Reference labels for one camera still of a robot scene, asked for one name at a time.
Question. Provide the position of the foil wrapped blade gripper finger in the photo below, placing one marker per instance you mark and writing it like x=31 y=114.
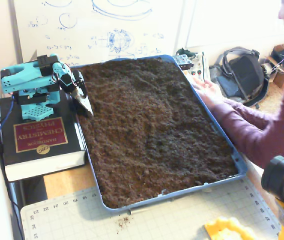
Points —
x=84 y=105

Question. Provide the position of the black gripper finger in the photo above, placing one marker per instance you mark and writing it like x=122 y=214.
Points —
x=82 y=88

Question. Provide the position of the brown soil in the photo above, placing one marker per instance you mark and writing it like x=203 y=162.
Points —
x=151 y=130

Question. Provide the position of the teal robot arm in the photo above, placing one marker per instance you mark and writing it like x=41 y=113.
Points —
x=26 y=77

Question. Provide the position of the purple sleeved forearm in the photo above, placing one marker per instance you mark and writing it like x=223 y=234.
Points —
x=244 y=130

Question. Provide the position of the person hand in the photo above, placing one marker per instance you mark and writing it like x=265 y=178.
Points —
x=208 y=91

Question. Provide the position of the black chemistry handbook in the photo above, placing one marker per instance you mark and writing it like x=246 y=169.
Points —
x=39 y=135

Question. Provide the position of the whiteboard with blue drawings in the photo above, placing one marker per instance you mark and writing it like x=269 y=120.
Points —
x=94 y=30

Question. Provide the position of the pale green cutting mat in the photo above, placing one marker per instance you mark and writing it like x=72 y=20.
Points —
x=156 y=222

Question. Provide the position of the grey backpack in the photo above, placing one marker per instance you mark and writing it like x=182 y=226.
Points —
x=244 y=75

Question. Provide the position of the blank white board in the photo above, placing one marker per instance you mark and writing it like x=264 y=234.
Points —
x=232 y=22

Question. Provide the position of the blue plastic tray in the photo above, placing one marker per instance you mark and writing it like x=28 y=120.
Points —
x=242 y=166

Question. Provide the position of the yellow plastic part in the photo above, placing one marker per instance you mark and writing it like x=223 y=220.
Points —
x=222 y=230

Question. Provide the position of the cardboard box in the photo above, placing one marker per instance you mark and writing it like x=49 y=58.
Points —
x=280 y=77

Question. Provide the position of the black camera on stand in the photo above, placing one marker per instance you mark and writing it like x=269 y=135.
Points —
x=279 y=175

